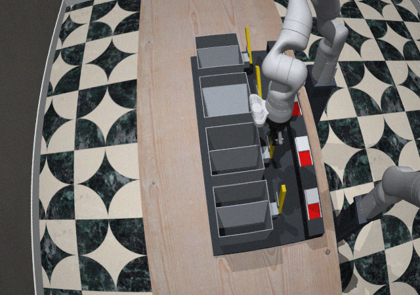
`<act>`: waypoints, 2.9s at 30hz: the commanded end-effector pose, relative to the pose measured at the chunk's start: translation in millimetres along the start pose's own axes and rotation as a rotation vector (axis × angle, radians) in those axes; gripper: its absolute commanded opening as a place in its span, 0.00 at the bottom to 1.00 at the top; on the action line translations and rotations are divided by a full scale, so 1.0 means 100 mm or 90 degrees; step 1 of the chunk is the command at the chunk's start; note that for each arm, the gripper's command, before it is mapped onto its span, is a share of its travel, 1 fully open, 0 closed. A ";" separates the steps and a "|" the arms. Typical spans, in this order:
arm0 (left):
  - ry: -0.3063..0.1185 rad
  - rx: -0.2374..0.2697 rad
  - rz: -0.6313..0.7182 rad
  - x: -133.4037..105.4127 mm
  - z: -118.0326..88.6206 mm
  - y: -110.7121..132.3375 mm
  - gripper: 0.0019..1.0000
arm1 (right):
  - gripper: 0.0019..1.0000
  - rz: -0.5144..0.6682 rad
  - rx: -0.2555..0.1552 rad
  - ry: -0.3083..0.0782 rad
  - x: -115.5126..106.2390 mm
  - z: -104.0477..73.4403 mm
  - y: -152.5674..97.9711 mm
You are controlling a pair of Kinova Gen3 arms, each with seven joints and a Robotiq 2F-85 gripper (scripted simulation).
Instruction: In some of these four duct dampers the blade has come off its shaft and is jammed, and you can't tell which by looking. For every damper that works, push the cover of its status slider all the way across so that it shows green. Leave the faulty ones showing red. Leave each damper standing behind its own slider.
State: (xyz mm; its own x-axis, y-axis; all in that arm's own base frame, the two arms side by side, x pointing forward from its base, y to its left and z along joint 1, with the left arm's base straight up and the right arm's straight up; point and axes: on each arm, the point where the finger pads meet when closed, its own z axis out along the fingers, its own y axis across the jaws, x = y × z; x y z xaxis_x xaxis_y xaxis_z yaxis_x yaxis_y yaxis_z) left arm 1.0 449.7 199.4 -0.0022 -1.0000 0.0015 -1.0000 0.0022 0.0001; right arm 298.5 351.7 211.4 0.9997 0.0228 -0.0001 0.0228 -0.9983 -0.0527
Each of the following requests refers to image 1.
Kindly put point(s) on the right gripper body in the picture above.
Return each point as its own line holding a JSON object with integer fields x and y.
{"x": 278, "y": 126}

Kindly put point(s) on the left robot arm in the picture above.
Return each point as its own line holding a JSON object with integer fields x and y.
{"x": 398, "y": 183}

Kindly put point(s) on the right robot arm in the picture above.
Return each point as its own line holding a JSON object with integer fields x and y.
{"x": 288, "y": 74}

